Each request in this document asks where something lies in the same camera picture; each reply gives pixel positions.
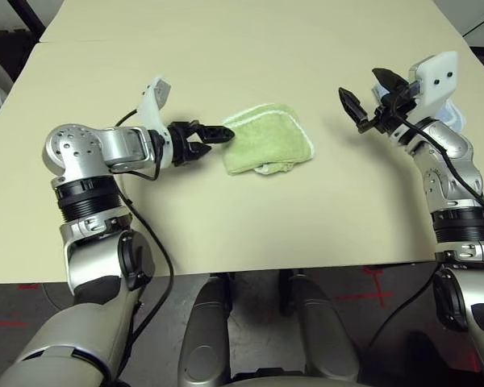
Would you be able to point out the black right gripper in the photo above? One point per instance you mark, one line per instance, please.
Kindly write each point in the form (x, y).
(395, 111)

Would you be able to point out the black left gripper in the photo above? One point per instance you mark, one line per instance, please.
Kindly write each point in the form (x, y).
(183, 137)

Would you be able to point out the green towel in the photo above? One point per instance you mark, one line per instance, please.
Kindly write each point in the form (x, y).
(266, 137)

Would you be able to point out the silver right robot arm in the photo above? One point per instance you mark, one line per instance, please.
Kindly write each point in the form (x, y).
(447, 145)

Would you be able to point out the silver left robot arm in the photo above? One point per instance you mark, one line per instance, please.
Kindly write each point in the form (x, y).
(80, 149)

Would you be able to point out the folded blue towel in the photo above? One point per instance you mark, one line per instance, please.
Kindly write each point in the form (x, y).
(451, 115)

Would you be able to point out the grey left robot leg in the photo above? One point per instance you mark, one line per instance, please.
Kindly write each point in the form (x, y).
(209, 322)

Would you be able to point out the grey robot leg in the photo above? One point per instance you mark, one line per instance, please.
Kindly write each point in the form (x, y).
(209, 322)
(326, 322)

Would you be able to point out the grey right robot leg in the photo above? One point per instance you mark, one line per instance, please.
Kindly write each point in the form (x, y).
(326, 322)

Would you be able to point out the black diagonal metal bar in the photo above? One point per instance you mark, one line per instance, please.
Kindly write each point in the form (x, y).
(30, 20)

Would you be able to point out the beige robot torso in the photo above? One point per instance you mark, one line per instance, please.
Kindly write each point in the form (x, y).
(298, 383)

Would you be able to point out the red floor tape strip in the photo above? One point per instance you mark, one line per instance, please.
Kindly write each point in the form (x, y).
(8, 323)

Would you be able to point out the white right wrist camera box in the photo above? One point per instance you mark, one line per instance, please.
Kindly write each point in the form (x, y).
(435, 80)

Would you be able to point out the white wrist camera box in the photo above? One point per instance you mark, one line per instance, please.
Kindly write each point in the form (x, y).
(435, 80)
(151, 109)

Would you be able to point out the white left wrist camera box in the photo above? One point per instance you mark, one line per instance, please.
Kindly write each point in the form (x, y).
(151, 109)

